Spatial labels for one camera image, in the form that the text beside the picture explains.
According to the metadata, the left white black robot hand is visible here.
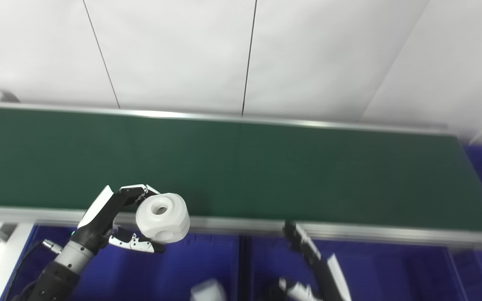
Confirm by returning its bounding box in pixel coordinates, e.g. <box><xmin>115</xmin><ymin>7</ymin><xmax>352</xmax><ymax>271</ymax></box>
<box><xmin>70</xmin><ymin>184</ymin><xmax>166</xmax><ymax>255</ymax></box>

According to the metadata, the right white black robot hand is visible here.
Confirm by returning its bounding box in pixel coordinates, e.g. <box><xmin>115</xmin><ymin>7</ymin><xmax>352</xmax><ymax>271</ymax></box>
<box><xmin>275</xmin><ymin>220</ymin><xmax>353</xmax><ymax>301</ymax></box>

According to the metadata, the white two-hole plastic part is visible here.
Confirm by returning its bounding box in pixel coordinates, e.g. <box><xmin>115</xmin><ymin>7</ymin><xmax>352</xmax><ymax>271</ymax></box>
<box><xmin>135</xmin><ymin>192</ymin><xmax>191</xmax><ymax>245</ymax></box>

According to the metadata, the green conveyor belt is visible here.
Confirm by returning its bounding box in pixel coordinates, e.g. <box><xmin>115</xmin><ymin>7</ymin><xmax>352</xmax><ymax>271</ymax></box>
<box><xmin>0</xmin><ymin>102</ymin><xmax>482</xmax><ymax>252</ymax></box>
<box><xmin>0</xmin><ymin>106</ymin><xmax>482</xmax><ymax>233</ymax></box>

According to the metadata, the black plastic part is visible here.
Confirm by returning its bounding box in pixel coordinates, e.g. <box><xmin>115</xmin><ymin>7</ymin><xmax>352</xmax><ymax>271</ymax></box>
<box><xmin>264</xmin><ymin>282</ymin><xmax>294</xmax><ymax>301</ymax></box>

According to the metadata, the white rounded plastic part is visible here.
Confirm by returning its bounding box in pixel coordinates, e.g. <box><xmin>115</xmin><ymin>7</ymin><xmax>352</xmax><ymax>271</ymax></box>
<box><xmin>190</xmin><ymin>278</ymin><xmax>227</xmax><ymax>301</ymax></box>

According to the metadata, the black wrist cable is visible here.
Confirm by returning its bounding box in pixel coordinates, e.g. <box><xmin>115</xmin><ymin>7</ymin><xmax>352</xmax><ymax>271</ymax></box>
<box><xmin>0</xmin><ymin>239</ymin><xmax>64</xmax><ymax>301</ymax></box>

